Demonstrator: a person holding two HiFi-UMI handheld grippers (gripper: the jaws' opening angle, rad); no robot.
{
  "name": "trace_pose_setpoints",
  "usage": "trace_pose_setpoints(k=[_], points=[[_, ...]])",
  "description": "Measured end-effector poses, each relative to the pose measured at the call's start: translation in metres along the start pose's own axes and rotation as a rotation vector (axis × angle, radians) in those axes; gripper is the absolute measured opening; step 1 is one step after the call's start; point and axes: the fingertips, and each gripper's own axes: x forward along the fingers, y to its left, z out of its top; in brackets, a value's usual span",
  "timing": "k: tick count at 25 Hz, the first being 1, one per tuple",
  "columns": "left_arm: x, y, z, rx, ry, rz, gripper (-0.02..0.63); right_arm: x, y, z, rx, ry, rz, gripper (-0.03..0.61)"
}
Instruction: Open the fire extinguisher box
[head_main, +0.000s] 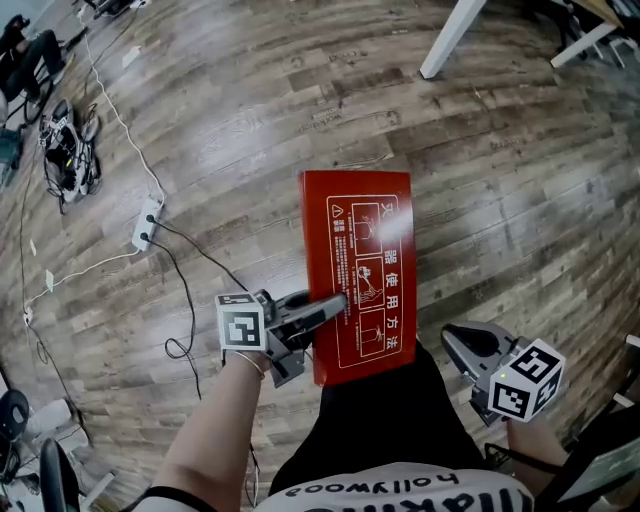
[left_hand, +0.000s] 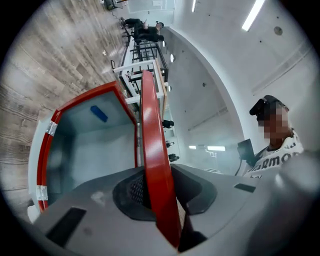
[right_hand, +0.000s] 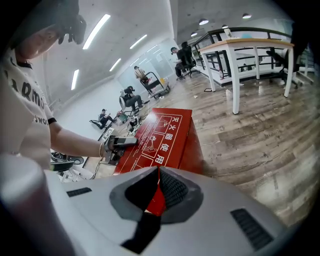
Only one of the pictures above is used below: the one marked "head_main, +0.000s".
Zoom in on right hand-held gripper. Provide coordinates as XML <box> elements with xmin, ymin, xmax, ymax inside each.
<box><xmin>440</xmin><ymin>321</ymin><xmax>566</xmax><ymax>426</ymax></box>

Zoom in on person's white printed t-shirt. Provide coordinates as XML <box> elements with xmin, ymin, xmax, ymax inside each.
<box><xmin>253</xmin><ymin>462</ymin><xmax>535</xmax><ymax>512</ymax></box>

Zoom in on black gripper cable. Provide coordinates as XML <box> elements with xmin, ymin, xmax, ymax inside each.
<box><xmin>130</xmin><ymin>485</ymin><xmax>219</xmax><ymax>512</ymax></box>
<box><xmin>482</xmin><ymin>442</ymin><xmax>564</xmax><ymax>475</ymax></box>

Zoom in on thin gold bracelet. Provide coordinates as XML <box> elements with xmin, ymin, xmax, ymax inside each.
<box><xmin>233</xmin><ymin>350</ymin><xmax>267</xmax><ymax>381</ymax></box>

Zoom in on person's right forearm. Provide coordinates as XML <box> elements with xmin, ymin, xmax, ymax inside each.
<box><xmin>503</xmin><ymin>417</ymin><xmax>570</xmax><ymax>497</ymax></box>

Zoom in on red rectangular box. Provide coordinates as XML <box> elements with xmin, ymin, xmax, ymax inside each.
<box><xmin>298</xmin><ymin>169</ymin><xmax>419</xmax><ymax>387</ymax></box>

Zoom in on black power cable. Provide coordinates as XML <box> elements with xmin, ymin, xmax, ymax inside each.
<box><xmin>145</xmin><ymin>214</ymin><xmax>251</xmax><ymax>294</ymax></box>
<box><xmin>141</xmin><ymin>232</ymin><xmax>204</xmax><ymax>401</ymax></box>

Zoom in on person's black trousers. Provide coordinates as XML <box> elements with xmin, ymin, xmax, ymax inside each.
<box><xmin>268</xmin><ymin>339</ymin><xmax>487</xmax><ymax>497</ymax></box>

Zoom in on person's left forearm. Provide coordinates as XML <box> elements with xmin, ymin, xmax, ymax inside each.
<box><xmin>144</xmin><ymin>348</ymin><xmax>274</xmax><ymax>512</ymax></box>

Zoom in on harness gear pile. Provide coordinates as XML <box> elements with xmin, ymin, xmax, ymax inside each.
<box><xmin>38</xmin><ymin>98</ymin><xmax>104</xmax><ymax>215</ymax></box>

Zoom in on white power strip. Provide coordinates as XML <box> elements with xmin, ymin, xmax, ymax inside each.
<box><xmin>130</xmin><ymin>197</ymin><xmax>165</xmax><ymax>253</ymax></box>

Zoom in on wooden top table white legs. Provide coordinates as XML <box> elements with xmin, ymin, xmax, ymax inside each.
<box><xmin>418</xmin><ymin>0</ymin><xmax>626</xmax><ymax>80</ymax></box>

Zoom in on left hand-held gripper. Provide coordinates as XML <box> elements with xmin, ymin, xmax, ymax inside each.
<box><xmin>215</xmin><ymin>288</ymin><xmax>350</xmax><ymax>389</ymax></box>

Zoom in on teal vacuum cleaner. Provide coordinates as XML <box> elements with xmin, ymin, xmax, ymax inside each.
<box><xmin>0</xmin><ymin>127</ymin><xmax>25</xmax><ymax>194</ymax></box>

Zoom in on white power cable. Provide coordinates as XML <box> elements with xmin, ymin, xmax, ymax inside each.
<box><xmin>79</xmin><ymin>9</ymin><xmax>166</xmax><ymax>204</ymax></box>

